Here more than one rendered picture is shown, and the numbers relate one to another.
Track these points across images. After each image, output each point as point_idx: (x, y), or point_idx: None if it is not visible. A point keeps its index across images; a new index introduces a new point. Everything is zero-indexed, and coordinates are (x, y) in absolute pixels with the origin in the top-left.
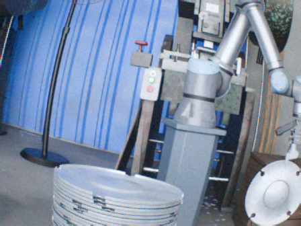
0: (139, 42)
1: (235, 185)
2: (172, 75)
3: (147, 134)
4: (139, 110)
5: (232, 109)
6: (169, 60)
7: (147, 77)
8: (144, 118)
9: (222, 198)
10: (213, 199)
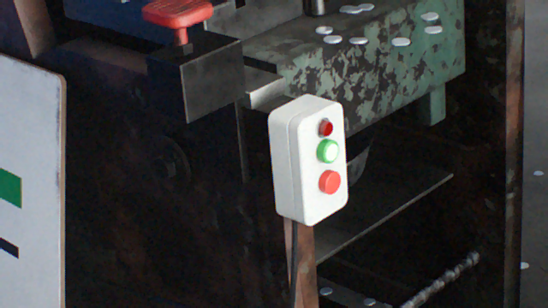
0: (194, 17)
1: (519, 264)
2: (298, 74)
3: (316, 303)
4: (296, 259)
5: (450, 66)
6: (224, 9)
7: (311, 148)
8: (299, 266)
9: (464, 307)
10: (359, 302)
